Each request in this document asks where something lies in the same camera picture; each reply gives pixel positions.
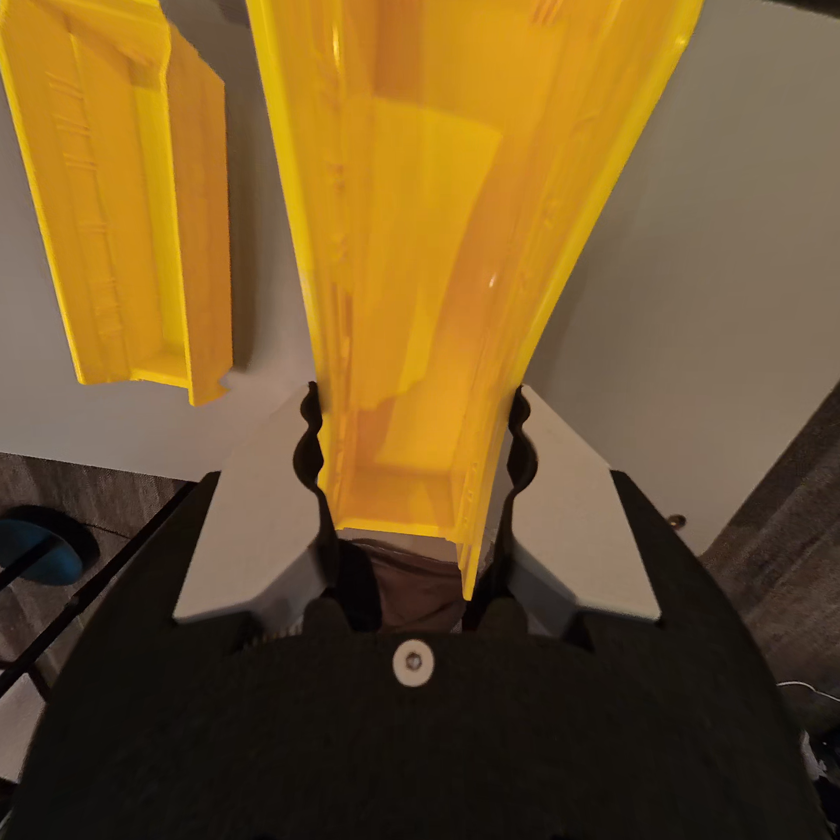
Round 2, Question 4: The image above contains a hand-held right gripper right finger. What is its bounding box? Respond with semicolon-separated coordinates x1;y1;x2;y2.
462;386;662;637

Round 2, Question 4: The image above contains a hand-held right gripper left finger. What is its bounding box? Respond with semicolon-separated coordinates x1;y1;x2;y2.
172;382;382;636

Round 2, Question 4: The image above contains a yellow plastic storage bin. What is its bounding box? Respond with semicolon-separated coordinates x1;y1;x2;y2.
0;0;234;406
246;0;704;601

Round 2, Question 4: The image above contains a grey desk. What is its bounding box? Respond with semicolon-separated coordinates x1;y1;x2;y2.
0;0;840;565

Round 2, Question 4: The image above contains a person's brown top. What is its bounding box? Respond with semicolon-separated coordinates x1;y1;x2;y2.
367;538;468;634

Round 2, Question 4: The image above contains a blue object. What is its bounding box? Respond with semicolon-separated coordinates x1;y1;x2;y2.
0;518;83;585

